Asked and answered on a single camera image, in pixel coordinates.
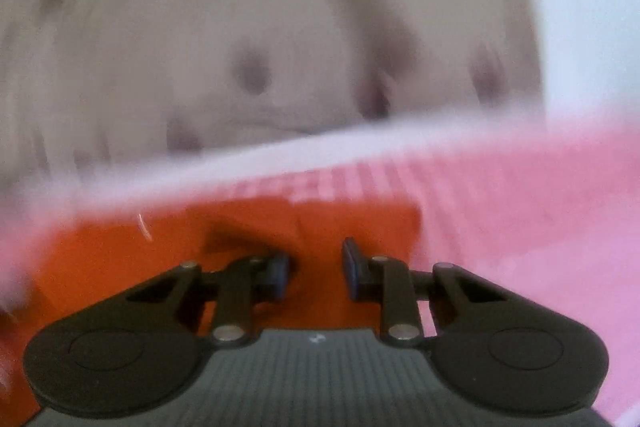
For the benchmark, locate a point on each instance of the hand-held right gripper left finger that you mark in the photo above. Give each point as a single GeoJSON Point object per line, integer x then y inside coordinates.
{"type": "Point", "coordinates": [278, 278]}

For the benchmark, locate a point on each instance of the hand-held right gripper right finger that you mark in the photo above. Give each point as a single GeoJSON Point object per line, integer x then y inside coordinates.
{"type": "Point", "coordinates": [351, 272]}

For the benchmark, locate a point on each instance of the orange small cloth garment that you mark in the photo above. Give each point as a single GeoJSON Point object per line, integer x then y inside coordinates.
{"type": "Point", "coordinates": [150, 257]}

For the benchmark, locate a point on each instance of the pink checked blanket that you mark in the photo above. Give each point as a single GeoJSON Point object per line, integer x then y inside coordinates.
{"type": "Point", "coordinates": [525, 227]}

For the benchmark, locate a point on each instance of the beige leaf print curtain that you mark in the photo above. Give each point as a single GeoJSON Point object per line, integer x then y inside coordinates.
{"type": "Point", "coordinates": [280, 22]}

